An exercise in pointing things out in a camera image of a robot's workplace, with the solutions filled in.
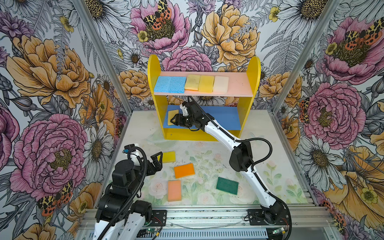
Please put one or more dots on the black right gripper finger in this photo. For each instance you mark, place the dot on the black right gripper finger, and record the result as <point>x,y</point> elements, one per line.
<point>178,122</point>
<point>177,116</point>

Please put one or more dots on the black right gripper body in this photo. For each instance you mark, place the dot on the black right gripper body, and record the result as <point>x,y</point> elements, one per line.
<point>189,120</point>

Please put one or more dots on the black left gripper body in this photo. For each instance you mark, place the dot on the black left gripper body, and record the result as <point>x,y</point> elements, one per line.
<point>150,169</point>

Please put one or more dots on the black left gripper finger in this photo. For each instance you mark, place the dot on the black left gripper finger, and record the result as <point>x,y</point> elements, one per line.
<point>158,165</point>
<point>157,158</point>

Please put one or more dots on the yellow sponge with green back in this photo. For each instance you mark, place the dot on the yellow sponge with green back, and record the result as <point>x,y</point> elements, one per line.
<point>171,115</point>

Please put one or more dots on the bright yellow sponge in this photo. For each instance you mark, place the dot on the bright yellow sponge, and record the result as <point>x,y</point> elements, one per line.
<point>169,157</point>

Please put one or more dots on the peach pink sponge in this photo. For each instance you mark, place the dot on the peach pink sponge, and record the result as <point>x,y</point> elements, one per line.
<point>174,191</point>

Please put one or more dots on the blue cellulose sponge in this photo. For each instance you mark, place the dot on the blue cellulose sponge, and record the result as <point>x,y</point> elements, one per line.
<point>163,84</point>
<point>177,85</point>

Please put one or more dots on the dull yellow sponge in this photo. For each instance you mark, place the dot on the dull yellow sponge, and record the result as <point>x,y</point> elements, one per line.
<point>192,82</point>

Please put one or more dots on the pale pink sponge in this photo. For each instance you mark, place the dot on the pale pink sponge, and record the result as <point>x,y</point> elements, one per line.
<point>221,84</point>

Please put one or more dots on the dark green scouring pad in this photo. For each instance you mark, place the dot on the dark green scouring pad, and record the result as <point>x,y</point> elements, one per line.
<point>227,186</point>

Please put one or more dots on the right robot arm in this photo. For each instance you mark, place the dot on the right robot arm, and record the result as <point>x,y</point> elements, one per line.
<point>241,160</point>

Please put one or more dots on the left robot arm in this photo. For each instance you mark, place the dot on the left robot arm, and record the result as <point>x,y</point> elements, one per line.
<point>119,215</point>

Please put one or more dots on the yellow shelf with coloured boards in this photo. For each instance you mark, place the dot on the yellow shelf with coloured boards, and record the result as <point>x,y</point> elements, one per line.
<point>244,86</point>

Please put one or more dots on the orange sponge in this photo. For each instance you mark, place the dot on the orange sponge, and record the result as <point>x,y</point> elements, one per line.
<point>184,171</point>

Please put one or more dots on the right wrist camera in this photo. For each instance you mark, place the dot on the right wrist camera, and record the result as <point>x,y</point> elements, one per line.
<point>184,108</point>

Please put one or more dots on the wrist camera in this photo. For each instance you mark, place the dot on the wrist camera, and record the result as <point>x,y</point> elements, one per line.
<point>132,153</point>
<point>184,108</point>

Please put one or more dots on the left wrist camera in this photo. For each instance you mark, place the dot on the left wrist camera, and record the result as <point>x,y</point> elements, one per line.
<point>132,153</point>

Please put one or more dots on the aluminium frame post left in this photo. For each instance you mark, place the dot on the aluminium frame post left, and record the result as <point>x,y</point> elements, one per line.
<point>92,31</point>

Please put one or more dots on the aluminium frame post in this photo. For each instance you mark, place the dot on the aluminium frame post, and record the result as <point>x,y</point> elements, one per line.
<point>322,24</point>
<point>92,31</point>

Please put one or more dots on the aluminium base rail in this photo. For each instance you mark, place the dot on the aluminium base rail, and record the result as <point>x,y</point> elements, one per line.
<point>306,222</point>

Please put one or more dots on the aluminium frame post right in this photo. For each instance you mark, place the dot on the aluminium frame post right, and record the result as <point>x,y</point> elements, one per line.
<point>322,24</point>

